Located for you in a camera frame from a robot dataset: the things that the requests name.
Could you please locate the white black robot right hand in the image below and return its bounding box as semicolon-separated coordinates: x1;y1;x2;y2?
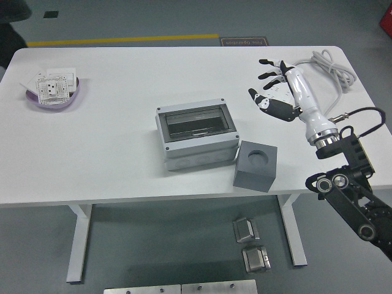
247;58;337;142

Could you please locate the grey junction box with lid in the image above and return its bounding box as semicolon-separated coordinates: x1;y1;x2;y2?
155;97;240;172

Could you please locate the grey cube with round hole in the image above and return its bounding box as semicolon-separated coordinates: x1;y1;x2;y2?
232;140;279;193

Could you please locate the white power strip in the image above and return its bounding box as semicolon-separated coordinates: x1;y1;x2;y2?
260;62;297;105

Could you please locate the red object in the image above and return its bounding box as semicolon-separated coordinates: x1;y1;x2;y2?
379;6;392;36

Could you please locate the metal block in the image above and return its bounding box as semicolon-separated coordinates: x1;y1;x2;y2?
241;244;272;274
232;216;260;244

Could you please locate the metal plate with screws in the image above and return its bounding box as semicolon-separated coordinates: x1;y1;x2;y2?
181;279;258;294
103;285;181;294

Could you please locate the purple bowl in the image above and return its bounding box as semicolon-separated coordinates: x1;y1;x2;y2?
24;76;81;110

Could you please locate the white socket plate with holes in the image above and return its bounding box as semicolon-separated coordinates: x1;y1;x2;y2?
35;73;70;105

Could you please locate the person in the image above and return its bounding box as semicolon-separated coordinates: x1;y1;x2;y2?
0;0;32;69

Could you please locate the white power cord with plug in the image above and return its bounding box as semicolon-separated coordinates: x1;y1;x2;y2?
292;50;358;116

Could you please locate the white plain switch plate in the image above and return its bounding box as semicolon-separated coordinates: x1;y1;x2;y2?
45;67;77;88

